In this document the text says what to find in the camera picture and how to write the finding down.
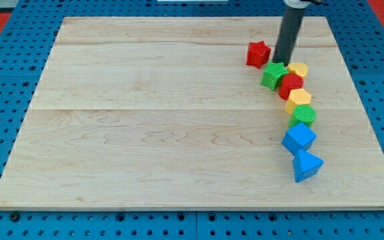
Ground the yellow heart block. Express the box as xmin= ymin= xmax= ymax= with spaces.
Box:
xmin=287 ymin=62 xmax=309 ymax=79

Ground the green circle block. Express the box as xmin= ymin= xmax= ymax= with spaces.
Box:
xmin=288 ymin=105 xmax=317 ymax=128

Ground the red star block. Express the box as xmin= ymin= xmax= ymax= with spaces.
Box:
xmin=246 ymin=41 xmax=271 ymax=69

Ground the red circle block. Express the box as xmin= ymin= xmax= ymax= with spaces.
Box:
xmin=278 ymin=73 xmax=304 ymax=100

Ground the light wooden board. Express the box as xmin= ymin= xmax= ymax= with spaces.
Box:
xmin=0 ymin=17 xmax=384 ymax=211

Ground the green star block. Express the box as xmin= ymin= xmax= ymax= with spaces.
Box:
xmin=261 ymin=62 xmax=289 ymax=91

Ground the white robot wrist flange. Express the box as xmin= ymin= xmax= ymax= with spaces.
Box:
xmin=283 ymin=0 xmax=323 ymax=9

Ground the blue triangle block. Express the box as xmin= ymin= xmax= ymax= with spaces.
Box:
xmin=293 ymin=149 xmax=324 ymax=183

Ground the blue cube block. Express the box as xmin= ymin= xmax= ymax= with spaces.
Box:
xmin=281 ymin=123 xmax=317 ymax=155

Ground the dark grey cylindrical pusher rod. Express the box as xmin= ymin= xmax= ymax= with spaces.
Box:
xmin=272 ymin=6 xmax=305 ymax=66

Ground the yellow hexagon block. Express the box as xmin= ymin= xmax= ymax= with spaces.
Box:
xmin=285 ymin=89 xmax=312 ymax=115

